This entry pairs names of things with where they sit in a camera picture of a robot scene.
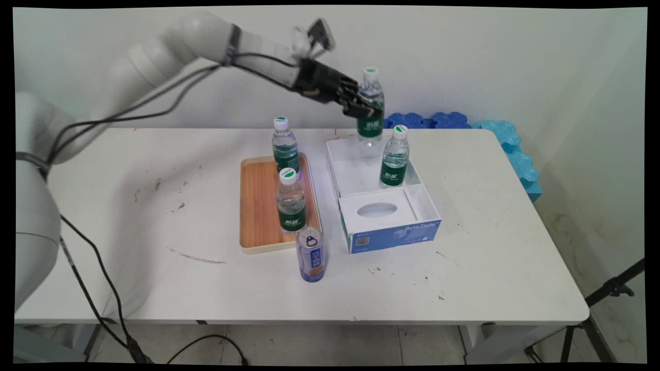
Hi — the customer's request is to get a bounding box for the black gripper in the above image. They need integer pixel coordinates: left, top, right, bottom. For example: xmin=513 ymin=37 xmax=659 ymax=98
xmin=295 ymin=58 xmax=383 ymax=120

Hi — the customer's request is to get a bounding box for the water bottle green label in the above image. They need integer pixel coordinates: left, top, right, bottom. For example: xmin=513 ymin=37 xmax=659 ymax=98
xmin=356 ymin=66 xmax=386 ymax=148
xmin=379 ymin=125 xmax=410 ymax=189
xmin=272 ymin=116 xmax=301 ymax=179
xmin=276 ymin=167 xmax=307 ymax=233

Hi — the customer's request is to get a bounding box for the white blue tissue box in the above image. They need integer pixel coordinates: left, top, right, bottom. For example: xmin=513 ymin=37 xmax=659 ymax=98
xmin=325 ymin=135 xmax=442 ymax=255

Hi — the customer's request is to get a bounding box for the wooden tray with white rim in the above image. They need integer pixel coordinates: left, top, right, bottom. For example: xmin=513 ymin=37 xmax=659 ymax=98
xmin=239 ymin=152 xmax=324 ymax=255

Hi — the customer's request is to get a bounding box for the blue drink can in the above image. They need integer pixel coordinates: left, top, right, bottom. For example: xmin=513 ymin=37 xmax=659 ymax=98
xmin=296 ymin=226 xmax=326 ymax=283

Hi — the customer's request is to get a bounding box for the light blue foam mat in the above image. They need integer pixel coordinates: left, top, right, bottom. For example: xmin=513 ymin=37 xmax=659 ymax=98
xmin=470 ymin=120 xmax=543 ymax=203

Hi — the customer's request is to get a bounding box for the white table leg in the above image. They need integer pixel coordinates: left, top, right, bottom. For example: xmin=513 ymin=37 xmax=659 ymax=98
xmin=458 ymin=324 xmax=568 ymax=364

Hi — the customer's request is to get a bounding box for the black tripod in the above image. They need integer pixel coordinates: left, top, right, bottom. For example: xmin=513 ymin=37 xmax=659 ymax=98
xmin=524 ymin=258 xmax=646 ymax=364

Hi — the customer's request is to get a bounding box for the grey table leg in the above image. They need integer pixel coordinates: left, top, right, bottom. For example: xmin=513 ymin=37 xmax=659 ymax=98
xmin=14 ymin=324 xmax=104 ymax=363

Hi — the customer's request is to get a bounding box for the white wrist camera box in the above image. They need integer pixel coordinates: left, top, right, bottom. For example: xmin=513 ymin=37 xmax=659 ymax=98
xmin=290 ymin=18 xmax=337 ymax=58

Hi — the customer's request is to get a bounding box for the black strap on arm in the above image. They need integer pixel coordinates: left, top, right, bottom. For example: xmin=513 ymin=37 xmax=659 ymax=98
xmin=223 ymin=24 xmax=243 ymax=66

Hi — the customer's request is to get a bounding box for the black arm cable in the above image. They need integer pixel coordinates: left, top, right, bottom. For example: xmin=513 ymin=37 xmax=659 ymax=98
xmin=45 ymin=52 xmax=301 ymax=165
xmin=49 ymin=62 xmax=305 ymax=168

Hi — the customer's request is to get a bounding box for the black looped floor cable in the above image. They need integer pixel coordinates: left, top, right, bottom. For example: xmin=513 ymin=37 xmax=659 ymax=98
xmin=166 ymin=334 xmax=250 ymax=365

